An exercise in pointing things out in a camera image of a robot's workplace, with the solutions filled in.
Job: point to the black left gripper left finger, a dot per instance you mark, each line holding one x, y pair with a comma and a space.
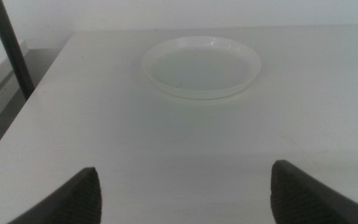
76, 202

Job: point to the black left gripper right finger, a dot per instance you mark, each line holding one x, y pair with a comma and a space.
300, 202

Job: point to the white shallow bowl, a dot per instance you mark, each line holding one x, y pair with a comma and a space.
200, 70

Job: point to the dark metal stand pole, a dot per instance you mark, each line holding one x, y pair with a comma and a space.
12, 49

